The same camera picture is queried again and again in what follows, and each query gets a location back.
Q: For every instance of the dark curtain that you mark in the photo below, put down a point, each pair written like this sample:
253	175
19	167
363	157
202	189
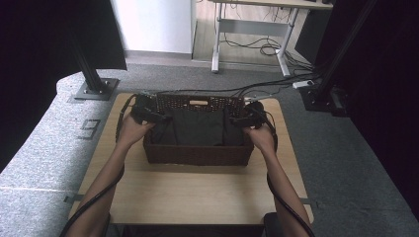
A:
39	49
388	98

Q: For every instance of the black metal stand with dark base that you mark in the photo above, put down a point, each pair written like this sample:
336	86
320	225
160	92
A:
324	85

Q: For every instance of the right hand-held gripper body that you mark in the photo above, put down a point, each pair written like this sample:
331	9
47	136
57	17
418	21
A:
253	113

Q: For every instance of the white power strip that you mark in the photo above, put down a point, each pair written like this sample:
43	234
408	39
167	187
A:
303	84

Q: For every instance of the white desk with metal legs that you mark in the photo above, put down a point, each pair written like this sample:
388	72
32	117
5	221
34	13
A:
250	27

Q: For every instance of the person's right hand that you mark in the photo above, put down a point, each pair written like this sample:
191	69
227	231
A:
262	138

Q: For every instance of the dark cloth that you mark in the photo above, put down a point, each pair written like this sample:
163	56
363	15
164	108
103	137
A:
197	126

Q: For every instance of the black metal stand with base plate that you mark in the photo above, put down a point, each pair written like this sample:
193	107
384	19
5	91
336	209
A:
94	84

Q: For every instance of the brown wicker basket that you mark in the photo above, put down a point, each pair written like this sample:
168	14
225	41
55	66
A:
197	154

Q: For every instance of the white cabinet panel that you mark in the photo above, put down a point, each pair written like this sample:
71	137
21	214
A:
154	24

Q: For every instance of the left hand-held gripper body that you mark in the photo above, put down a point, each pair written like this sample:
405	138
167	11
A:
145	108

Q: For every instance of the person's legs in dark clothing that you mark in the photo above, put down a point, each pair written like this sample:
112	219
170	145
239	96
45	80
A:
197	232

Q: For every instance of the black box under desk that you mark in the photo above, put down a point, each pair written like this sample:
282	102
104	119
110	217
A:
311	36

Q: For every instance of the person's left hand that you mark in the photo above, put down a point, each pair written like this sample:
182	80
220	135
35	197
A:
133	131

